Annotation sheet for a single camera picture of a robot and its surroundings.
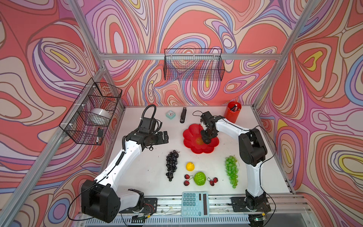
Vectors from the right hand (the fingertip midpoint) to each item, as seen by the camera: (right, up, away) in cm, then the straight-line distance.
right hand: (207, 139), depth 98 cm
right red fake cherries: (0, -23, -18) cm, 29 cm away
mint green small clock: (-27, +18, +13) cm, 35 cm away
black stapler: (-17, +17, +10) cm, 26 cm away
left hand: (-29, +4, -16) cm, 33 cm away
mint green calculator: (-11, -30, -25) cm, 41 cm away
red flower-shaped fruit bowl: (-10, -1, +1) cm, 10 cm away
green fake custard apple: (-8, -19, -21) cm, 29 cm away
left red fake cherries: (-14, -20, -16) cm, 29 cm away
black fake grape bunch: (-24, -11, -13) cm, 30 cm away
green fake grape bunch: (+12, -16, -16) cm, 26 cm away
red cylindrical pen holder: (+19, +20, +2) cm, 27 cm away
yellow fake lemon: (-13, -14, -15) cm, 25 cm away
